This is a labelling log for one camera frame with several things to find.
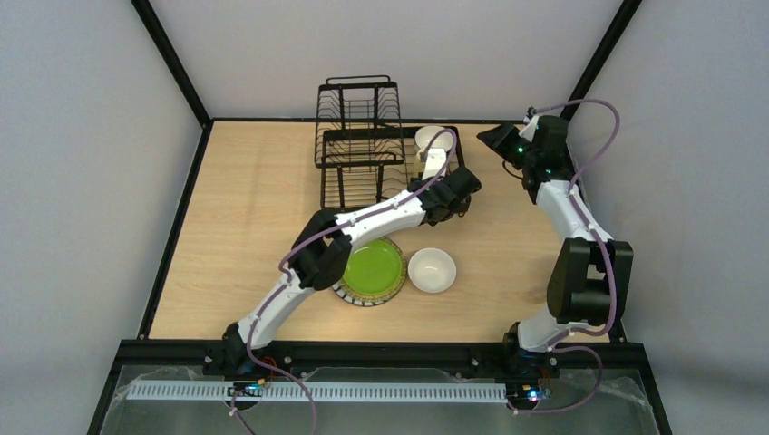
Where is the teal patterned white bowl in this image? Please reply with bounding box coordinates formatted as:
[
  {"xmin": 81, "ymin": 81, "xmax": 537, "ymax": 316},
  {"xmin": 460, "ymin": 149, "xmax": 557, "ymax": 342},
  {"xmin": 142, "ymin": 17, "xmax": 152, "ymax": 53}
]
[{"xmin": 414, "ymin": 125, "xmax": 454, "ymax": 161}]

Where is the plain white bowl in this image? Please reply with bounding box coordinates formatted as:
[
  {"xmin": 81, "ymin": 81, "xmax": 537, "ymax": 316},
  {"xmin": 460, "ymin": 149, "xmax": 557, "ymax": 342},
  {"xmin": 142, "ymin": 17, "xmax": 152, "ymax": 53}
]
[{"xmin": 407, "ymin": 247, "xmax": 457, "ymax": 294}]

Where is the yellow mug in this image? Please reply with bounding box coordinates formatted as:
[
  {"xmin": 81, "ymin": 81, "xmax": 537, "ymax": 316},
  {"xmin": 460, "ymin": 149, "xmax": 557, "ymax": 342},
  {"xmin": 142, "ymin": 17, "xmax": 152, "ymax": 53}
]
[{"xmin": 412, "ymin": 151, "xmax": 425, "ymax": 179}]

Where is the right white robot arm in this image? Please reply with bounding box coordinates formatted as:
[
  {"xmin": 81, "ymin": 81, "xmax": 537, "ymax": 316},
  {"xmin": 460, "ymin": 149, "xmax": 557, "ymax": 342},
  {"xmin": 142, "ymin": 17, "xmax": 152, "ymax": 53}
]
[{"xmin": 477, "ymin": 115, "xmax": 634, "ymax": 374}]

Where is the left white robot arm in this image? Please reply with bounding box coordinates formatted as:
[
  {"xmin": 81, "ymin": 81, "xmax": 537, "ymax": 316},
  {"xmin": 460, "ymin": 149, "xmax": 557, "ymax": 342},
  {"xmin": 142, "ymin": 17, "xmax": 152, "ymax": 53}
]
[{"xmin": 211, "ymin": 167, "xmax": 482, "ymax": 371}]

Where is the green plate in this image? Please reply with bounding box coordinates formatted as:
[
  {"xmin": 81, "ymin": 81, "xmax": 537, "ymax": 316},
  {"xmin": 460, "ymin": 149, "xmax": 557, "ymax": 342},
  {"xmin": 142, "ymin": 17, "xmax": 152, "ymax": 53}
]
[{"xmin": 341, "ymin": 237, "xmax": 404, "ymax": 296}]

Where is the blue striped white plate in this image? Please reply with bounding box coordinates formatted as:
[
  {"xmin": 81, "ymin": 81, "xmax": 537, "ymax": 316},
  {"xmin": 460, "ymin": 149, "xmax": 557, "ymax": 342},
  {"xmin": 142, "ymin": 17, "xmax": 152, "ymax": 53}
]
[{"xmin": 330, "ymin": 235, "xmax": 407, "ymax": 308}]

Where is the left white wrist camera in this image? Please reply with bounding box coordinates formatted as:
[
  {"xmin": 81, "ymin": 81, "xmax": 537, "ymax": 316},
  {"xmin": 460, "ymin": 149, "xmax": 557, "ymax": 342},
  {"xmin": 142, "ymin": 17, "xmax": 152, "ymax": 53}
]
[{"xmin": 421, "ymin": 148, "xmax": 448, "ymax": 180}]

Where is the black wire dish rack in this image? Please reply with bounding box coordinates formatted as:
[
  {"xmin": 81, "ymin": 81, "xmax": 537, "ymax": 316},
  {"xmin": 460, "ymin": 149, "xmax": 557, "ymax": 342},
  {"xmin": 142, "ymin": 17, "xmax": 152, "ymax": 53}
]
[{"xmin": 314, "ymin": 74, "xmax": 472, "ymax": 221}]

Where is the white slotted cable duct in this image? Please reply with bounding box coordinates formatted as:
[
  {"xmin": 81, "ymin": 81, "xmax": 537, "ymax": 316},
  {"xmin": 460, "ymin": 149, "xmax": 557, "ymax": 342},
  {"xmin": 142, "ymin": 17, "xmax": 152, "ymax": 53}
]
[{"xmin": 125, "ymin": 380, "xmax": 507, "ymax": 404}]

